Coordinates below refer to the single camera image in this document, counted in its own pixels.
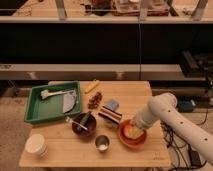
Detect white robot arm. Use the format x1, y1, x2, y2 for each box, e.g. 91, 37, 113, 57
131, 93, 213, 166

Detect grey plate in tray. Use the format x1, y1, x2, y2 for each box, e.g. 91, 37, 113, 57
63, 93, 76, 113

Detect green plastic tray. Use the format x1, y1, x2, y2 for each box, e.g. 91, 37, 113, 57
24, 81, 82, 124

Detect yellow corn cob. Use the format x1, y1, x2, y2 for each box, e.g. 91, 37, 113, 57
85, 80, 100, 94

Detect blue sponge block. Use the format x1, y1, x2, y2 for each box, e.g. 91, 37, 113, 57
106, 99, 119, 111

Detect striped black brown block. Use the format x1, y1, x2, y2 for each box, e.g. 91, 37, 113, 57
98, 106, 122, 124

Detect green cucumber in bowl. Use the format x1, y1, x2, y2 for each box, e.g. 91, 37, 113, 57
77, 112, 91, 132

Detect green pear fruit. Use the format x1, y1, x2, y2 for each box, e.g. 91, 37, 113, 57
105, 119, 117, 129

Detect dark brown bowl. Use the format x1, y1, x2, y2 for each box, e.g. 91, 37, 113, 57
72, 113, 97, 138

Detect metal spoon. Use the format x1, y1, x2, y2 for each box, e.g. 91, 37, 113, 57
65, 117, 88, 131

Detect orange bowl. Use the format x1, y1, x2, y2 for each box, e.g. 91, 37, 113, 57
117, 119, 147, 149

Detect small metal cup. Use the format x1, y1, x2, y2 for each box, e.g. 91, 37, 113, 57
95, 135, 110, 152

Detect black box on shelf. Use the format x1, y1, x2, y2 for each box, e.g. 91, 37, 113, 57
179, 51, 213, 77

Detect black cables on floor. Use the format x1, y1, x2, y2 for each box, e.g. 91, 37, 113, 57
161, 122, 209, 171

